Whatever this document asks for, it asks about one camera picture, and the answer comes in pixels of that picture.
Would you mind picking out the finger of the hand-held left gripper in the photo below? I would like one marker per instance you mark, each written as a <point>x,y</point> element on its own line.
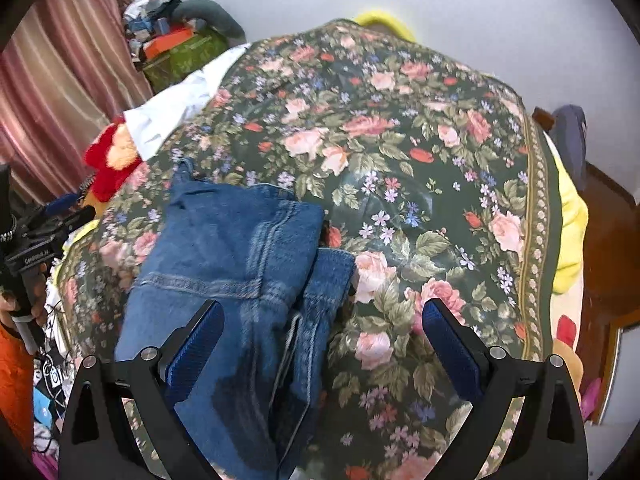
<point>62,205</point>
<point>77,220</point>

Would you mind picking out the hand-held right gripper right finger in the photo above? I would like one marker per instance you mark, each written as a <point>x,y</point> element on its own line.
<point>452,350</point>

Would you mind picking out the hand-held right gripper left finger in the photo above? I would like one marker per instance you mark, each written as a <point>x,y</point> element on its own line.
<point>195,355</point>

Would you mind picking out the blue denim jacket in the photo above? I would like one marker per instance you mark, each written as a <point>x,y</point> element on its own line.
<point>235,270</point>

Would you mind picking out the person's left hand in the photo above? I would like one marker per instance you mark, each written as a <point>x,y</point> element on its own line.
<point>36,290</point>

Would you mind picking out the red plush toy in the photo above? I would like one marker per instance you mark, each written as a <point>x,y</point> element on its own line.
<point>110,160</point>

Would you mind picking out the yellow and red plush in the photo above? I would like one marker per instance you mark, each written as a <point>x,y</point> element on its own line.
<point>570,350</point>

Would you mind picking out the striped pink curtain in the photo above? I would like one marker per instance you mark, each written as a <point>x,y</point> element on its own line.
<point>60,75</point>

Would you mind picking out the pink plastic item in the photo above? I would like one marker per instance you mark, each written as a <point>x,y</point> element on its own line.
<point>591,400</point>

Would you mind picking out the white cloth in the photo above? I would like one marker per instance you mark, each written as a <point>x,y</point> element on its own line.
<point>175,105</point>

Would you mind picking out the wooden door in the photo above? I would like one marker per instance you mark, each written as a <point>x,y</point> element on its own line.
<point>615,270</point>

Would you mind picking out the floral blanket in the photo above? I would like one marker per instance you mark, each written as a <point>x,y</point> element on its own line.
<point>400,170</point>

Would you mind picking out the orange box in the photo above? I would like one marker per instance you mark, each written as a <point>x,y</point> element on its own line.
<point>167,42</point>

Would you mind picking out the green box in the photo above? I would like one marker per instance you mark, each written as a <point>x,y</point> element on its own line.
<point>185,55</point>

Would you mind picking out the grey-blue cloth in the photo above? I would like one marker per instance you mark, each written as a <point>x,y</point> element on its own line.
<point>572,145</point>

